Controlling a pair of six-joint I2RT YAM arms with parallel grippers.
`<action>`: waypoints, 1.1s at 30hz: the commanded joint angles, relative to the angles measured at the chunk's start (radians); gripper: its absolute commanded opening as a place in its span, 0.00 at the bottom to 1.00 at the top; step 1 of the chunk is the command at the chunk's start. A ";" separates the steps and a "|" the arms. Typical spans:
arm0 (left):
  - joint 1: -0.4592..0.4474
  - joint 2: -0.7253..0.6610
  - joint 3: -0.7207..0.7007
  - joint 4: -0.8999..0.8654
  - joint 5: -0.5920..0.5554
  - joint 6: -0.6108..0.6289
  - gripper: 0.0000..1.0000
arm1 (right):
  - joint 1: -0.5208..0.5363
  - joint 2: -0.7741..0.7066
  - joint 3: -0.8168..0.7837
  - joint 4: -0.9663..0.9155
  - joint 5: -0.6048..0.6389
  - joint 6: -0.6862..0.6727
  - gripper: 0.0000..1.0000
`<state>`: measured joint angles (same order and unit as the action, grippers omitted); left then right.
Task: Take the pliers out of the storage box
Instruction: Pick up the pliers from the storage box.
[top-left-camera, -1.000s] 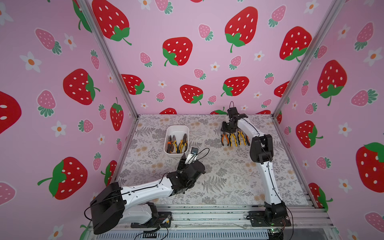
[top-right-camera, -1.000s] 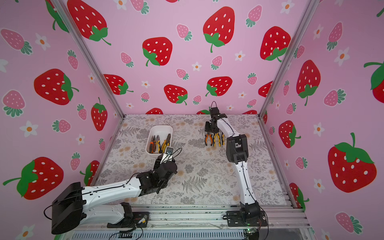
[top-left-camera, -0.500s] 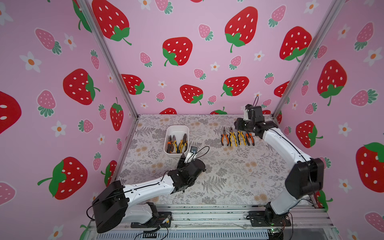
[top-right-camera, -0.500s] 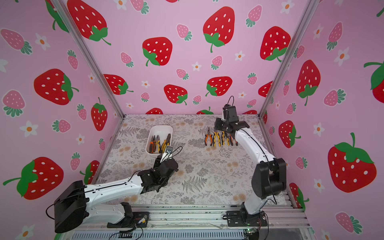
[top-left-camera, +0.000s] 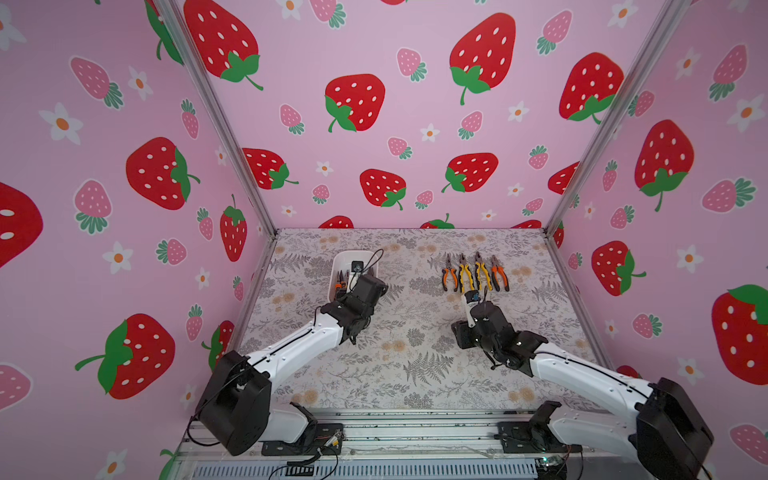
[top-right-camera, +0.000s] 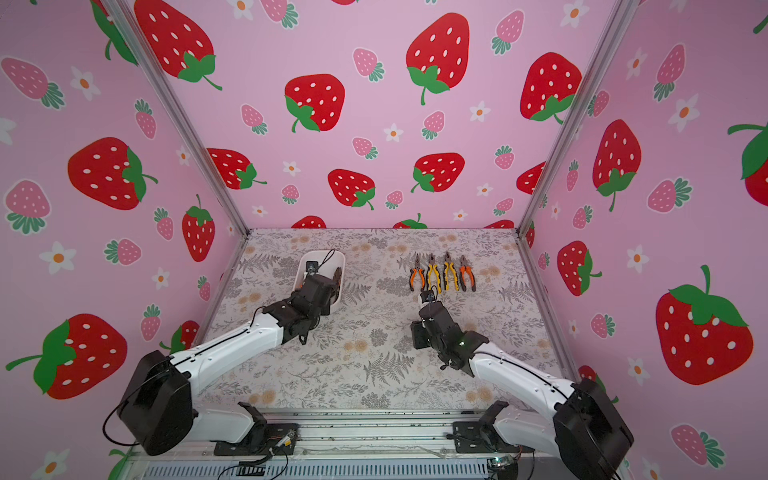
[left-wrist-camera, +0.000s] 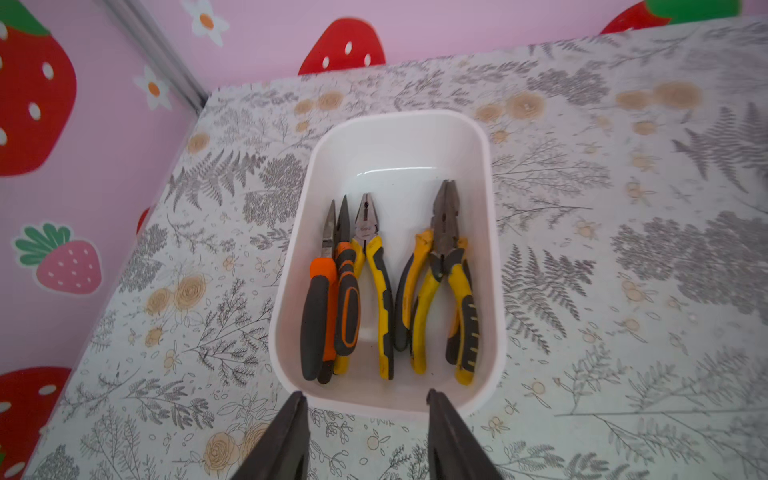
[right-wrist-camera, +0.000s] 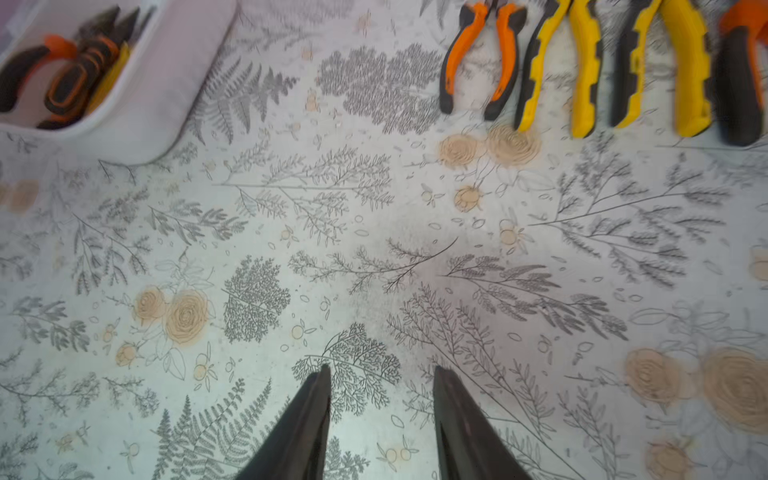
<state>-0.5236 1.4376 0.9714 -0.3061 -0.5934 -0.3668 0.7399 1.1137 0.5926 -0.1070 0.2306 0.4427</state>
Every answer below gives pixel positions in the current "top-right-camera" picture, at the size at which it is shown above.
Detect white plastic storage box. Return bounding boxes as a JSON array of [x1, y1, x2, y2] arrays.
[[292, 249, 346, 316]]

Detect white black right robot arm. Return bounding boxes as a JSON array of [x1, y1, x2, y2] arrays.
[[411, 292, 634, 479]]

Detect yellow black handled pliers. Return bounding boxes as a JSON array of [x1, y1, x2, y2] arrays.
[[443, 252, 460, 292]]

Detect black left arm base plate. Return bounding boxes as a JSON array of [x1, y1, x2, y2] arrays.
[[214, 423, 299, 457]]

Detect aluminium rail frame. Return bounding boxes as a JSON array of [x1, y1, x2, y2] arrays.
[[116, 383, 631, 480]]

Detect orange handled pliers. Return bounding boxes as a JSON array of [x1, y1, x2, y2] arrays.
[[459, 255, 476, 292]]

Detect orange black pliers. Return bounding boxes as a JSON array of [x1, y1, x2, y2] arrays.
[[409, 254, 428, 292]]

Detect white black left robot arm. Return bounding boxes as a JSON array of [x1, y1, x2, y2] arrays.
[[116, 274, 340, 456]]

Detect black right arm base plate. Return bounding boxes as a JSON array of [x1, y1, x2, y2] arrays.
[[446, 421, 533, 455]]

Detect floral patterned table mat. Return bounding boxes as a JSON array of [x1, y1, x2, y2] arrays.
[[199, 229, 574, 411]]

